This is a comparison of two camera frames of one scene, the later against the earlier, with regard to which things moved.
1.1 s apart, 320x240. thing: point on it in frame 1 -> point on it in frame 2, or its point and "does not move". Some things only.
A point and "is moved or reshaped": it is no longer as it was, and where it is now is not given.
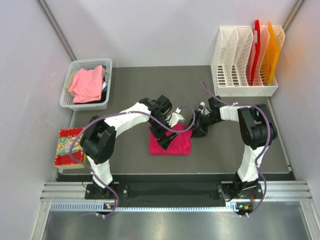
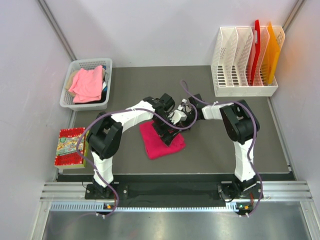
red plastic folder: x=257 y=47 does not move
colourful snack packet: x=62 y=158 does not move
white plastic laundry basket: x=66 y=100 does not move
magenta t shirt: x=180 y=145 is moved or reshaped
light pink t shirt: x=87 y=85 does not move
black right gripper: x=201 y=130 -> x=182 y=124
